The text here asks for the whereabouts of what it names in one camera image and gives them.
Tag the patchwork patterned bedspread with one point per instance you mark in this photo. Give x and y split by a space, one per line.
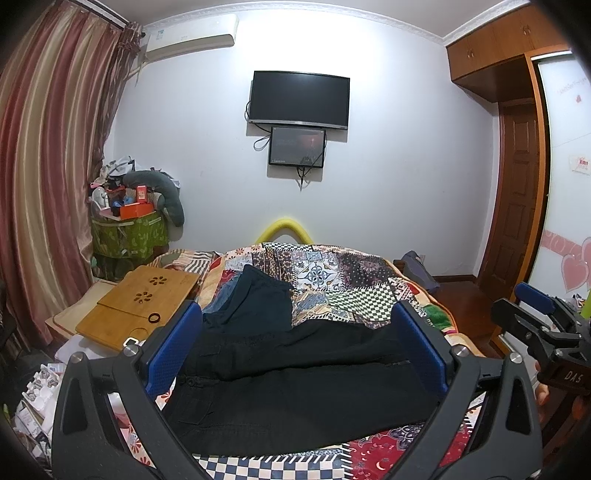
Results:
332 284

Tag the orange box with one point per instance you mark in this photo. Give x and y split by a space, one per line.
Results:
135 210

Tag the green fabric storage box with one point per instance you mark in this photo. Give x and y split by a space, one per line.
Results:
134 239

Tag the white sliding wardrobe door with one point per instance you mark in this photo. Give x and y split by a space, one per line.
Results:
562 265

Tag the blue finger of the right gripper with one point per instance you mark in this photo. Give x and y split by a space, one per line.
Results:
534 298

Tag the white air conditioner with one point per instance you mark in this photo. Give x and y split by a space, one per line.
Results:
167 43

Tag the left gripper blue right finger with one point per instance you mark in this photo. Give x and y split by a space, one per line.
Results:
425 347

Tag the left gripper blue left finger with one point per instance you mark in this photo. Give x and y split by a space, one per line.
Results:
168 346

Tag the brown overhead cabinet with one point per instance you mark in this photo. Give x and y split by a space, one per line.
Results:
491 61

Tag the person right hand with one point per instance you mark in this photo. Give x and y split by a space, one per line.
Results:
542 393

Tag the pink striped curtain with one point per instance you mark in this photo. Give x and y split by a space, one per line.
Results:
61 85

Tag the small white device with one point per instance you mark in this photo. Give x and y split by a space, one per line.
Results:
130 341

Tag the black pants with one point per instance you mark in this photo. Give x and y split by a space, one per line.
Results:
317 385

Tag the wooden lap desk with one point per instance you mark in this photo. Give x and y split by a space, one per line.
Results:
144 300

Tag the small black wall monitor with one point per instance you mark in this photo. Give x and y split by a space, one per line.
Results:
297 147

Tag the dark teal folded garment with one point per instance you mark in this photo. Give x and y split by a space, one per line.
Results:
259 304

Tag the black wall television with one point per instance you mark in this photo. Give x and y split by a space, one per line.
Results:
294 98

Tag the grey bag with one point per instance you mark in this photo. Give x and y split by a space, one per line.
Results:
415 270

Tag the blue folded jeans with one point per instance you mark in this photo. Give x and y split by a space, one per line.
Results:
222 296

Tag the grey neck pillow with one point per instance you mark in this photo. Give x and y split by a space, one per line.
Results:
163 185

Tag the brown wooden door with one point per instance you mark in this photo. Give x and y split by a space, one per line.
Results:
515 200

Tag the white cloth pile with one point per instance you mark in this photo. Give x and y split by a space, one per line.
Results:
79 343

